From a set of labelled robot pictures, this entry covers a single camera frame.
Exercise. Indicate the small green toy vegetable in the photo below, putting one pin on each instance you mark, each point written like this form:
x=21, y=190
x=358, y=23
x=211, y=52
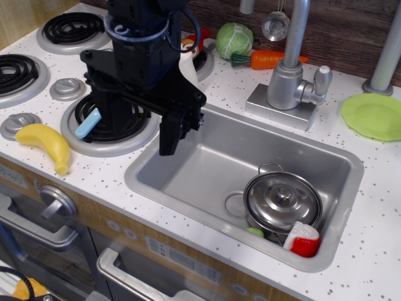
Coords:
x=256, y=232

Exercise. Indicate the steel pot with lid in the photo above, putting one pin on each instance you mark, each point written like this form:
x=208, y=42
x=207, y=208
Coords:
x=275, y=200

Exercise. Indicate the white detergent bottle red cap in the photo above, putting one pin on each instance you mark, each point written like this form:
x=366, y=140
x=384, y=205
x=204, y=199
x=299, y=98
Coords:
x=186, y=65

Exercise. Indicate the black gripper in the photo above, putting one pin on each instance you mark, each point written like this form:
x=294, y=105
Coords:
x=144, y=72

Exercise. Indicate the green plastic plate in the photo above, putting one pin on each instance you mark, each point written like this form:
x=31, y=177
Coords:
x=373, y=115

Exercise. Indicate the silver toy faucet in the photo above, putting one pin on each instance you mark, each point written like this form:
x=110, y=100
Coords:
x=289, y=99

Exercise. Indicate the grey stove knob lower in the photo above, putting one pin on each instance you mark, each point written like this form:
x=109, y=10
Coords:
x=16, y=122

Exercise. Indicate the red white toy cheese wedge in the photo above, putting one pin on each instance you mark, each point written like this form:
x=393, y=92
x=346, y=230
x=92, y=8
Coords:
x=302, y=240

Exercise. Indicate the back left stove burner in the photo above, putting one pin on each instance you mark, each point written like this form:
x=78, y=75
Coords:
x=72, y=33

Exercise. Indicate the green toy cabbage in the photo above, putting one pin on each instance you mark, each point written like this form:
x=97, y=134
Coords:
x=234, y=38

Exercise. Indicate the grey dishwasher door handle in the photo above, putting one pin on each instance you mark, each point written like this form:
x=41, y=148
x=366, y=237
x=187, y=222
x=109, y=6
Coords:
x=135, y=277

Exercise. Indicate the grey oven dial knob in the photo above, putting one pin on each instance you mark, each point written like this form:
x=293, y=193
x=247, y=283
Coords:
x=57, y=202

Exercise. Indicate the orange toy carrot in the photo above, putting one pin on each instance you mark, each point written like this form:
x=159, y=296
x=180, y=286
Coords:
x=258, y=59

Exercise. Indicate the yellow toy banana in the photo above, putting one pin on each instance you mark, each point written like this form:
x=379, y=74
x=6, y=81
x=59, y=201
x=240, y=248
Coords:
x=48, y=139

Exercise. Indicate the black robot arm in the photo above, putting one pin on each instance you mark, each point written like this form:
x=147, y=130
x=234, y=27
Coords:
x=127, y=20

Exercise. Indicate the grey stove knob upper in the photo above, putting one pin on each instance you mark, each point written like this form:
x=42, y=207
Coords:
x=67, y=89

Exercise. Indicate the grey vertical post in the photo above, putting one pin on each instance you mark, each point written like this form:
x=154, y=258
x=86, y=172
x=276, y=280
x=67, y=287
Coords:
x=380, y=82

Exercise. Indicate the front right stove burner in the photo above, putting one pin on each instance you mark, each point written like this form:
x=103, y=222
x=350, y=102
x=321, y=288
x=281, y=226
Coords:
x=102, y=142

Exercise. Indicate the silver sink basin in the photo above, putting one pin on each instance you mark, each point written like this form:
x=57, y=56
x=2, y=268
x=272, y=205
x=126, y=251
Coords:
x=207, y=175

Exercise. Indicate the stove burner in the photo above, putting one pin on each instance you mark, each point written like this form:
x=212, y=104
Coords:
x=204, y=64
x=102, y=142
x=72, y=33
x=22, y=78

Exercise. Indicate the grey oven door handle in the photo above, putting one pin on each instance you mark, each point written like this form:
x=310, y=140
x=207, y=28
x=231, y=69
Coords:
x=62, y=240

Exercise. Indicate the back right stove burner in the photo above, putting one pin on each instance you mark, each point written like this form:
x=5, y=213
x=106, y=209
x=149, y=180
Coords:
x=204, y=64

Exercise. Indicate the grey stove knob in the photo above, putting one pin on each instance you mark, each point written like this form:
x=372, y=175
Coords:
x=67, y=89
x=16, y=122

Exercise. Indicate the hanging steel ladle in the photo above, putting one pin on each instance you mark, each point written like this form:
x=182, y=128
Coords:
x=275, y=26

